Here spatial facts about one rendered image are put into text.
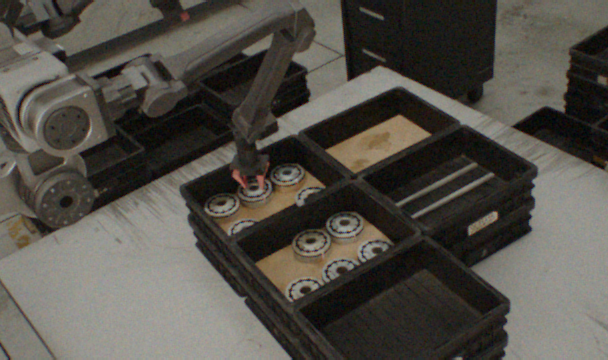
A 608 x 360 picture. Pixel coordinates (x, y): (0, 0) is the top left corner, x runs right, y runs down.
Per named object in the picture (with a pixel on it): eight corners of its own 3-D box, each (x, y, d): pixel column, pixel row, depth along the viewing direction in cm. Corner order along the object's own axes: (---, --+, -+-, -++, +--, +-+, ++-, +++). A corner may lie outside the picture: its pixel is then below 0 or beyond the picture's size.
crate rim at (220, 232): (228, 248, 198) (227, 241, 197) (178, 193, 219) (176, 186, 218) (354, 184, 213) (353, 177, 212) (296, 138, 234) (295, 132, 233)
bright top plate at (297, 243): (305, 261, 198) (305, 260, 198) (285, 241, 205) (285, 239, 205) (337, 245, 202) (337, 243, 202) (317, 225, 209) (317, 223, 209)
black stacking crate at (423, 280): (372, 431, 162) (369, 396, 155) (296, 344, 183) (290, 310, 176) (511, 339, 177) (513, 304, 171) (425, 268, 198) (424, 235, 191)
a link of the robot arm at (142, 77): (113, 74, 156) (127, 93, 154) (157, 55, 160) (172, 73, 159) (114, 100, 163) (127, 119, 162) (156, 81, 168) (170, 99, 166)
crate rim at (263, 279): (290, 316, 177) (289, 308, 176) (228, 248, 198) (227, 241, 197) (424, 240, 192) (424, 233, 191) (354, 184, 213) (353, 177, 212)
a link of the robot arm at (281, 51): (275, 0, 176) (303, 33, 173) (294, -5, 180) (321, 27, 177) (225, 118, 209) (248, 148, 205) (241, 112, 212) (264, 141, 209)
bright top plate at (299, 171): (282, 190, 223) (282, 188, 223) (264, 174, 230) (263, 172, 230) (310, 175, 227) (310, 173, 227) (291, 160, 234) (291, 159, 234)
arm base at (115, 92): (91, 123, 160) (73, 72, 153) (126, 107, 164) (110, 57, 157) (110, 139, 155) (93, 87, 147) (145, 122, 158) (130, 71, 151)
